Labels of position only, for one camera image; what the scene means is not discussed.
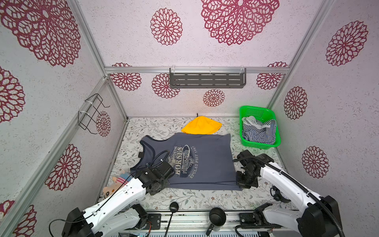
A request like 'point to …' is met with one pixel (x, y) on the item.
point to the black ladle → (173, 208)
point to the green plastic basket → (263, 114)
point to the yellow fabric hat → (202, 125)
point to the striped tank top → (255, 130)
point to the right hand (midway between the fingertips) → (238, 184)
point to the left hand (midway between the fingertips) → (163, 184)
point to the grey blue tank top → (199, 161)
